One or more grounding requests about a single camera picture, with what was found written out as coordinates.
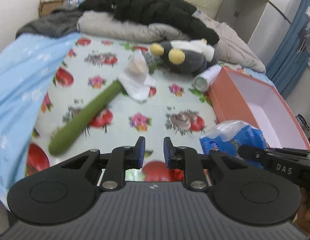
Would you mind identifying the blue white plastic bag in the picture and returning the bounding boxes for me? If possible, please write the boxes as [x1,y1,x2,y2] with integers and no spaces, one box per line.
[199,120,267,168]

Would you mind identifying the sponge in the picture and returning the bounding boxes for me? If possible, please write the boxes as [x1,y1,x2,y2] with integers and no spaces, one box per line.
[125,50,148,75]

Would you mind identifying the floral fruit tablecloth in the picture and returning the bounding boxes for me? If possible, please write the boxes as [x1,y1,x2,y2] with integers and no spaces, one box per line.
[26,36,218,181]

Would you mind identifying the green massage stick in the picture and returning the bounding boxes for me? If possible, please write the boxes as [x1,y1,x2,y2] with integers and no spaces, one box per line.
[48,80,123,156]

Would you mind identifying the white paper towel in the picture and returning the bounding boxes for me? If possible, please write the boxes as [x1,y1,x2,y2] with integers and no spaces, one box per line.
[118,73,156,103]

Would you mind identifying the white cylindrical can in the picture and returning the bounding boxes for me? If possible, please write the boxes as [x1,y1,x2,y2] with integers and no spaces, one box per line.
[193,64,222,92]

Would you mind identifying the orange cardboard box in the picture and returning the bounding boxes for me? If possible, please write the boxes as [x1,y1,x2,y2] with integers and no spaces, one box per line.
[208,67,310,150]

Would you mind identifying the blue curtain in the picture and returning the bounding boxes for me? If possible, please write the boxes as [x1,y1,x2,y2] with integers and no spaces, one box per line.
[266,0,310,99]

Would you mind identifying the grey penguin plush toy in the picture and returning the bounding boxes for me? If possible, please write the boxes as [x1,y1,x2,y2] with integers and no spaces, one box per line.
[150,38,218,76]

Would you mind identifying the grey quilt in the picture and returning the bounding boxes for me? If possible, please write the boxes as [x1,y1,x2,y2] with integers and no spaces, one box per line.
[77,11,266,74]

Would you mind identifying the light blue blanket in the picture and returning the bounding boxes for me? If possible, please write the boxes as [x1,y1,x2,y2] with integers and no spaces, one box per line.
[0,33,81,205]

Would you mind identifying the black puffy jacket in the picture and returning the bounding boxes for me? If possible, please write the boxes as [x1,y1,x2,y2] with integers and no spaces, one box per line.
[79,0,220,46]

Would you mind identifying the dark grey fleece blanket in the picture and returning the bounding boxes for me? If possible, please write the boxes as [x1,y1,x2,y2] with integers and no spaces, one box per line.
[15,7,83,39]

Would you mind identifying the white wardrobe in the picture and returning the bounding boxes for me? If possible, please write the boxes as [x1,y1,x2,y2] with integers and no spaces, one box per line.
[215,0,301,64]

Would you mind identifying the brown cardboard box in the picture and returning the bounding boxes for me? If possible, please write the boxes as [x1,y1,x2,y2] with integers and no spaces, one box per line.
[38,0,63,18]

